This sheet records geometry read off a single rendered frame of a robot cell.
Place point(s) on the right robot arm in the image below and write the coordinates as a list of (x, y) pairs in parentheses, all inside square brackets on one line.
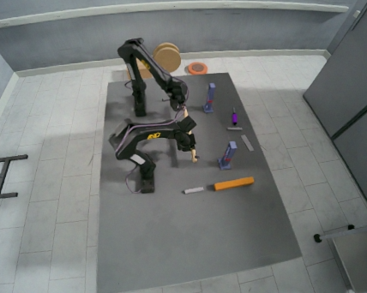
[(141, 133)]

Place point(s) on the long beige rail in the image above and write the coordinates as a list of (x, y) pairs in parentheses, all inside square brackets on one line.
[(193, 151)]

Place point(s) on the purple screwdriver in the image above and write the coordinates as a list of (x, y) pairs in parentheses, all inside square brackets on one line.
[(234, 118)]

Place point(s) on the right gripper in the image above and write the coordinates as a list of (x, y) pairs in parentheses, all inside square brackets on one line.
[(187, 143)]

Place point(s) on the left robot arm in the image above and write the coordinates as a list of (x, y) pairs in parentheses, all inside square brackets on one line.
[(129, 53)]

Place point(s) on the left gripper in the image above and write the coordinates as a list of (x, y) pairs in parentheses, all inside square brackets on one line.
[(174, 101)]

